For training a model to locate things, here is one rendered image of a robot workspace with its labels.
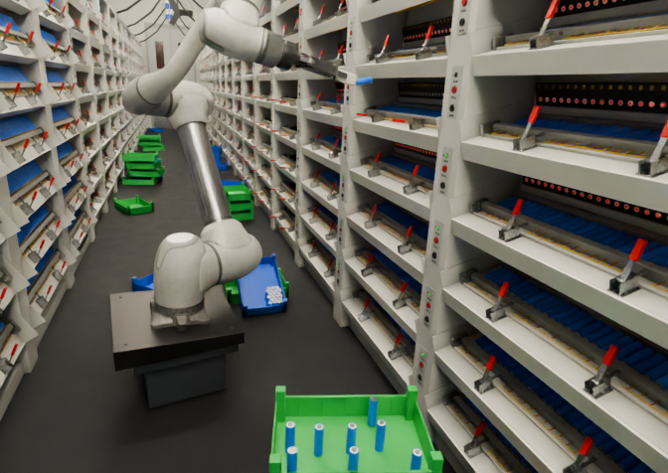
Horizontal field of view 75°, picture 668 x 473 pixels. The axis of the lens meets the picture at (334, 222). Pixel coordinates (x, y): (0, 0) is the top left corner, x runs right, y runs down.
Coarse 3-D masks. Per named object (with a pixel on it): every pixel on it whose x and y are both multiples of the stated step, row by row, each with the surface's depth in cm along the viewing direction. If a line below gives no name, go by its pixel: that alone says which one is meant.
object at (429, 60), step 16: (416, 32) 153; (432, 32) 144; (448, 32) 136; (368, 48) 162; (384, 48) 145; (416, 48) 148; (432, 48) 126; (448, 48) 107; (368, 64) 156; (384, 64) 140; (400, 64) 130; (416, 64) 122; (432, 64) 115
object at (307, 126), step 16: (304, 0) 216; (320, 0) 218; (336, 0) 221; (304, 16) 218; (336, 32) 225; (304, 48) 222; (320, 48) 225; (336, 48) 227; (304, 80) 227; (320, 80) 229; (336, 80) 232; (304, 96) 229; (304, 128) 234; (320, 128) 237; (304, 160) 239; (304, 192) 244
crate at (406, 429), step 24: (288, 408) 94; (312, 408) 94; (336, 408) 95; (360, 408) 95; (384, 408) 95; (408, 408) 94; (312, 432) 90; (336, 432) 91; (360, 432) 91; (408, 432) 91; (312, 456) 84; (336, 456) 85; (360, 456) 85; (384, 456) 85; (408, 456) 85; (432, 456) 76
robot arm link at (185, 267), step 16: (176, 240) 138; (192, 240) 140; (160, 256) 137; (176, 256) 136; (192, 256) 138; (208, 256) 143; (160, 272) 137; (176, 272) 136; (192, 272) 138; (208, 272) 143; (160, 288) 138; (176, 288) 137; (192, 288) 140; (208, 288) 146; (160, 304) 140; (176, 304) 139; (192, 304) 142
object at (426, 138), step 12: (360, 108) 167; (372, 108) 167; (360, 120) 161; (384, 120) 151; (372, 132) 153; (384, 132) 144; (396, 132) 136; (408, 132) 128; (420, 132) 122; (432, 132) 119; (408, 144) 131; (420, 144) 123; (432, 144) 117
